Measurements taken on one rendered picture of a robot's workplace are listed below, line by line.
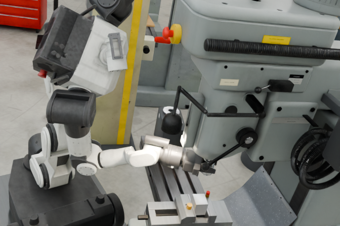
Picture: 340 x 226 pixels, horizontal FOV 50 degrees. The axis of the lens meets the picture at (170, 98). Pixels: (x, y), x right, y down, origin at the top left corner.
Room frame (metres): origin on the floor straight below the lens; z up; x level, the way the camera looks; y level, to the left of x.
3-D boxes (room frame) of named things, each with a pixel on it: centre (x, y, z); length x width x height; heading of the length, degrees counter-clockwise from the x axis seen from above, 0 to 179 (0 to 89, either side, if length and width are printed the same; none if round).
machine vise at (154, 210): (1.13, -0.17, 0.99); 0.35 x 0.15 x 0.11; 107
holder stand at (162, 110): (1.64, -0.03, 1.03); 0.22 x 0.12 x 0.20; 14
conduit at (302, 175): (1.05, -0.51, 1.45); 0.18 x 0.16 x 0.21; 109
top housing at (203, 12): (1.16, -0.21, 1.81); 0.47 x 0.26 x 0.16; 109
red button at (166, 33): (1.07, 0.04, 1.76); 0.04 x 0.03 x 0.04; 19
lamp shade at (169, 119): (1.08, -0.02, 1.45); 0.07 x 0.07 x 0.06
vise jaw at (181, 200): (1.12, -0.15, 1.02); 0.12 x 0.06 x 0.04; 17
